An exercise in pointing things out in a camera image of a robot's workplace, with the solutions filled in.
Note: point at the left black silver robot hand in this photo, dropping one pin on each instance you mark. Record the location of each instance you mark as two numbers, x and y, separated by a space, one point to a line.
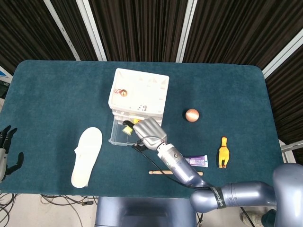
4 142

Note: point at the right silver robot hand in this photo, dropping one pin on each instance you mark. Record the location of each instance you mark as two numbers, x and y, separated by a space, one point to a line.
151 133

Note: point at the small yellow-green toy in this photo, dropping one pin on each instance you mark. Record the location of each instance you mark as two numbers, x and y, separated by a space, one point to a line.
127 130

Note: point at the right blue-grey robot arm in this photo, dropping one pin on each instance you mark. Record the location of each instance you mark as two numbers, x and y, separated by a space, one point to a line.
189 170

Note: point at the white plastic drawer organizer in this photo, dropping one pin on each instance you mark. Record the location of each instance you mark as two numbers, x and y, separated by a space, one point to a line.
142 87

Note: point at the white dice black dots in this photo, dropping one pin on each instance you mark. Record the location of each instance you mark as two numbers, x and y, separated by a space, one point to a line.
141 107

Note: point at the wooden drumstick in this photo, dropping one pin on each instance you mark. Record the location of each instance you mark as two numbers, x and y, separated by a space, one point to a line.
157 172

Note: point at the copper coloured ball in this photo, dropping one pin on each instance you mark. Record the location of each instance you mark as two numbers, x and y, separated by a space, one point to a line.
192 115

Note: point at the purple white toothpaste tube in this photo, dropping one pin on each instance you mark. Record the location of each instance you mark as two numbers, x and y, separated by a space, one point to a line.
198 161

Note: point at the teal table cloth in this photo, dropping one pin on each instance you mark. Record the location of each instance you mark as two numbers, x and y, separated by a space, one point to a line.
59 106

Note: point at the blue white sign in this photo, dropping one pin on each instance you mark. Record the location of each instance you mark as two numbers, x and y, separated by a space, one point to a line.
4 74

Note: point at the white flat slipper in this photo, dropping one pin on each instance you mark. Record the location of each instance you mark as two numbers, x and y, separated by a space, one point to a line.
86 156

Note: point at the yellow rubber chicken toy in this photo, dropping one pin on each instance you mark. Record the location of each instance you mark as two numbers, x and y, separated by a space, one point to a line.
223 153

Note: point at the blue-grey robot torso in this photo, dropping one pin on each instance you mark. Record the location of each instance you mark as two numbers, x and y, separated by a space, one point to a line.
142 212

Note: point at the black power adapter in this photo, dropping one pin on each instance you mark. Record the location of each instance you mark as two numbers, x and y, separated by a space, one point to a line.
87 203

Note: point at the white frame post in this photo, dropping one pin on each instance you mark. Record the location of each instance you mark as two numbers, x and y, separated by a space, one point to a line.
64 30
281 56
185 30
93 30

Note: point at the aluminium frame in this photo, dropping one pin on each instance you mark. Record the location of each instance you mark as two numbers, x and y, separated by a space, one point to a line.
291 147

